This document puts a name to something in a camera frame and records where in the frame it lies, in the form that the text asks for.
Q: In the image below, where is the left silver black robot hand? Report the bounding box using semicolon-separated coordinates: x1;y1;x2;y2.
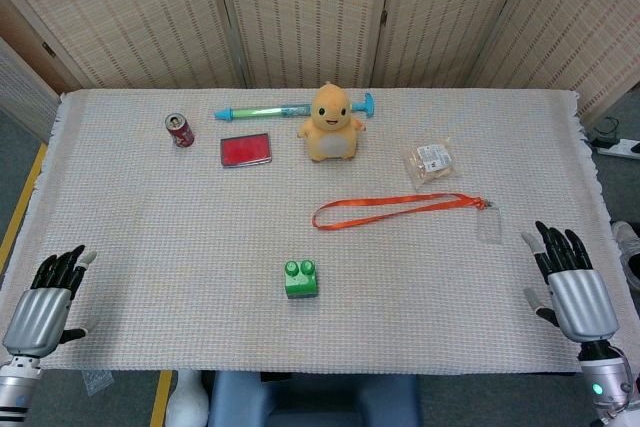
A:
2;244;98;361

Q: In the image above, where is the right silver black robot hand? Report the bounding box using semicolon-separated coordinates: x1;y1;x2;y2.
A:
520;220;620;348

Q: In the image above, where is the green toy block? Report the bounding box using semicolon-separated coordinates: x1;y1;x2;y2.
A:
283;259;320;298

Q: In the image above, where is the clear plastic bag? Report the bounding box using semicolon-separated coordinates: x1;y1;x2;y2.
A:
81;369;115;401

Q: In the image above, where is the clear badge holder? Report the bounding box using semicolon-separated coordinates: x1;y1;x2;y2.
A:
476;205;503;246

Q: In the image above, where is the white power strip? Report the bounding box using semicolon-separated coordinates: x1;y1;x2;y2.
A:
597;138;640;161

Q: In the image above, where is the white robot body cover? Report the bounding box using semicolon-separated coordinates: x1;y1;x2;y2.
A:
164;369;210;427

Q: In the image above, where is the beige woven tablecloth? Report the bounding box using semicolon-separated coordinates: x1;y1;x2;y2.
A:
0;88;640;377

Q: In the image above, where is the clear snack bag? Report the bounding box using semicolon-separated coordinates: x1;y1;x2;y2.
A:
403;137;459;192

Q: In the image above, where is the woven folding screen panel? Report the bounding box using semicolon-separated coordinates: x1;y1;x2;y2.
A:
212;0;401;89
472;0;640;126
0;39;61;143
0;0;249;91
372;0;534;89

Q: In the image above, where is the red drink can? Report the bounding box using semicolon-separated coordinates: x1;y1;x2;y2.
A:
164;112;196;149

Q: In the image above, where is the red flat card case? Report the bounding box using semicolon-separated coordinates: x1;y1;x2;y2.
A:
219;132;274;169

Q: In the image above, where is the blue green water syringe toy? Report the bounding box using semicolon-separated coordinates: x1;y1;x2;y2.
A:
214;92;376;123

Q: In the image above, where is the orange dinosaur plush toy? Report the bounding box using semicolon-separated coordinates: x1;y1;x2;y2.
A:
298;82;369;163

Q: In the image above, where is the orange lanyard strap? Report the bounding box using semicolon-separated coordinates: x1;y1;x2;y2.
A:
312;192;494;231

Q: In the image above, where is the black power cable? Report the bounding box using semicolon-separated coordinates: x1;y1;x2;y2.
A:
587;116;622;148

